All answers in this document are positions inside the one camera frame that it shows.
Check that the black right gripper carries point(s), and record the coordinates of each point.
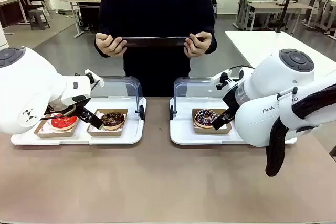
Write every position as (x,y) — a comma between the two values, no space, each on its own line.
(231,99)

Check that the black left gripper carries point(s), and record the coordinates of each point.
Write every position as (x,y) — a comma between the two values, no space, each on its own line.
(82,110)

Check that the white printed paper liner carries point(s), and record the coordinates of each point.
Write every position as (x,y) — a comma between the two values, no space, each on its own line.
(44,128)
(223,127)
(95,129)

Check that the dark brown serving tray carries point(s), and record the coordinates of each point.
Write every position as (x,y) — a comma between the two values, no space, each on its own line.
(155,41)

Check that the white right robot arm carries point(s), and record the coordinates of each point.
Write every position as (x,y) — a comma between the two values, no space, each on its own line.
(275,82)

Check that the person's left forearm dark sleeve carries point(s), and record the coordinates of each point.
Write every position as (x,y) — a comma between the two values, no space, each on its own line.
(207,23)

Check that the person's right forearm dark sleeve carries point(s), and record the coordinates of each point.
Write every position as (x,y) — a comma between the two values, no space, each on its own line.
(103,23)

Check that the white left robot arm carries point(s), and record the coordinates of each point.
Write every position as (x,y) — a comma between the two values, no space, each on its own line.
(26,82)

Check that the sprinkled chocolate donut in box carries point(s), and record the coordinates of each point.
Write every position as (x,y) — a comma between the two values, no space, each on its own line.
(210,130)

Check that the dark donut with coloured sprinkles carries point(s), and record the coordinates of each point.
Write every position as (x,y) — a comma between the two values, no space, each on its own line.
(204,117)

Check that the red glazed donut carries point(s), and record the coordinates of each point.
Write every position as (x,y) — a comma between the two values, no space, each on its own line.
(55,133)
(63,123)

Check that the person in dark FILA sweater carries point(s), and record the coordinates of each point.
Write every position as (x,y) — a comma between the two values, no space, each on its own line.
(157,11)

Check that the person's right hand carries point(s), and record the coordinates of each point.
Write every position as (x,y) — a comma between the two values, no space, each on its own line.
(109,45)

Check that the person's left hand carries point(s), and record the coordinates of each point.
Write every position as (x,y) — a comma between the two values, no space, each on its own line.
(198,47)

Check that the white display tray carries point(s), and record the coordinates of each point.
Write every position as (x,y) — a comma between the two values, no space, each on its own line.
(118,140)
(183,129)

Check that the clear display lid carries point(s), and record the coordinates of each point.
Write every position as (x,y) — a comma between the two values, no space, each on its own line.
(131,85)
(183,87)

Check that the large white table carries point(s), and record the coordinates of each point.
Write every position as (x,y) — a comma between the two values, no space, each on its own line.
(262,43)

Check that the black cabinet under table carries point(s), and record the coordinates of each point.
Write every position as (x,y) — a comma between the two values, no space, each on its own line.
(89,16)

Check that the grey step stool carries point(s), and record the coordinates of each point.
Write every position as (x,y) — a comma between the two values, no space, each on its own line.
(39,20)

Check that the beige top background table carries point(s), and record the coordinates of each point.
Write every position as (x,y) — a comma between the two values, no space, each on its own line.
(275,6)

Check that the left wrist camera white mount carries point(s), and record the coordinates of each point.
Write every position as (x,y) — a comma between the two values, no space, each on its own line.
(90,77)

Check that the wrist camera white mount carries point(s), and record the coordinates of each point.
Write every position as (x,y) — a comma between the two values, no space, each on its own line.
(90,77)
(225,75)

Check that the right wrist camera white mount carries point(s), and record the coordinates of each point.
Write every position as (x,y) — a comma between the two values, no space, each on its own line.
(225,75)

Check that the white cylindrical pedestal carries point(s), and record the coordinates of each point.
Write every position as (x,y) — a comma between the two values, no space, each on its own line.
(2,35)

